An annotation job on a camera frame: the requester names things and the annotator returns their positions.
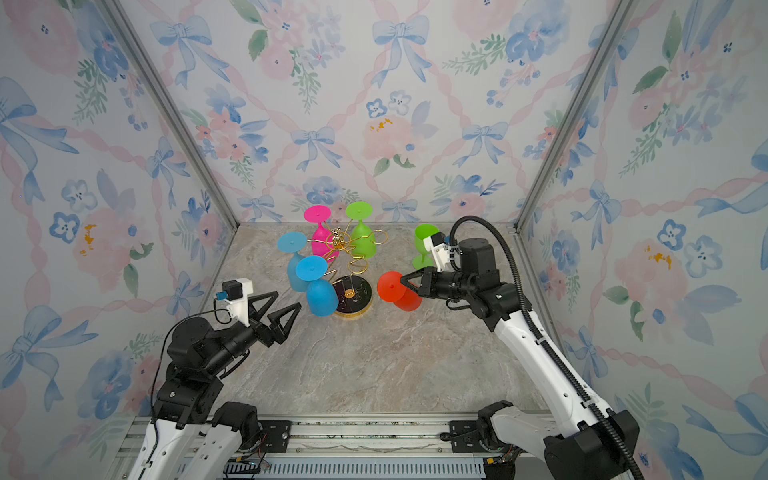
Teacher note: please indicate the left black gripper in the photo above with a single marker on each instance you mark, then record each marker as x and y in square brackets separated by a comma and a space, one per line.
[274, 331]

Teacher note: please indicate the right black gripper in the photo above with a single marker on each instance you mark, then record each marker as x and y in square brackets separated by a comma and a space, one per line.
[430, 281]

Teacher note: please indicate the red wine glass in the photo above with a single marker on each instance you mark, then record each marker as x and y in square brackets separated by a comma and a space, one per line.
[392, 291]

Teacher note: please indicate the green wine glass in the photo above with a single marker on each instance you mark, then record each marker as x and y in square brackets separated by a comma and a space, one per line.
[362, 238]
[421, 233]

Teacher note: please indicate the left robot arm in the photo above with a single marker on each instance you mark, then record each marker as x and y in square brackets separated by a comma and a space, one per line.
[192, 384]

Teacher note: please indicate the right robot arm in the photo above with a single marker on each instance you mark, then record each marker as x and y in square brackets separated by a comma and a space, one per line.
[540, 360]

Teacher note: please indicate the bright blue wine glass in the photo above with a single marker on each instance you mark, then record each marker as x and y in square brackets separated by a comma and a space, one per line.
[321, 296]

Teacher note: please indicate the teal blue wine glass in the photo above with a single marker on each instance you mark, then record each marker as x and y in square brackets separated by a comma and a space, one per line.
[293, 243]

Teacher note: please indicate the pink wine glass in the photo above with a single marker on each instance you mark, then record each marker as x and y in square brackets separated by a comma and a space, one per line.
[319, 234]

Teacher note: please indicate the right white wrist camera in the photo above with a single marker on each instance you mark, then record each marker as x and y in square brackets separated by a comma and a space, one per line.
[440, 250]

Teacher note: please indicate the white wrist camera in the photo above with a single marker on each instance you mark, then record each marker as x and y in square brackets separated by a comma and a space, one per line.
[440, 250]
[233, 295]

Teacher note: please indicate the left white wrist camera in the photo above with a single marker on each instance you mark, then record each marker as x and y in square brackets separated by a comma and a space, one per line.
[233, 295]

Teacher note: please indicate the gold wire wine glass rack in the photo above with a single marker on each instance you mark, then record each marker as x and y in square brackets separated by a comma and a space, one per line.
[355, 293]

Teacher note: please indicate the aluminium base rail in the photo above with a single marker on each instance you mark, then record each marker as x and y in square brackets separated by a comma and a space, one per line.
[385, 435]

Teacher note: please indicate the left aluminium corner post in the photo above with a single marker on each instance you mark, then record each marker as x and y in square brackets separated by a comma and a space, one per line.
[118, 20]

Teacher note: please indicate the aluminium corner post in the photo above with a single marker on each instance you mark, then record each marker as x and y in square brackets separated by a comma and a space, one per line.
[614, 29]
[118, 20]

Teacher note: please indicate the right aluminium corner post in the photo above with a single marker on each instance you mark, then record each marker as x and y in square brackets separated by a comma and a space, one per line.
[614, 29]

